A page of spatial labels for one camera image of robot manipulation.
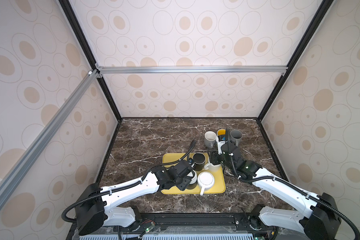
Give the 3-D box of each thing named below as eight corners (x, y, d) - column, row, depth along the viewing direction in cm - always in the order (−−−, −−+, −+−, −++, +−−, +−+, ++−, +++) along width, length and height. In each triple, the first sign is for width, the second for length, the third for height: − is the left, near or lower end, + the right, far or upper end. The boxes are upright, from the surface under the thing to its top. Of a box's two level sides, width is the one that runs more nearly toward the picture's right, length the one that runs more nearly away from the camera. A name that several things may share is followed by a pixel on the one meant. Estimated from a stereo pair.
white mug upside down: (198, 196, 83) (199, 191, 77) (196, 177, 90) (198, 171, 84) (213, 196, 83) (216, 191, 77) (211, 177, 90) (213, 171, 84)
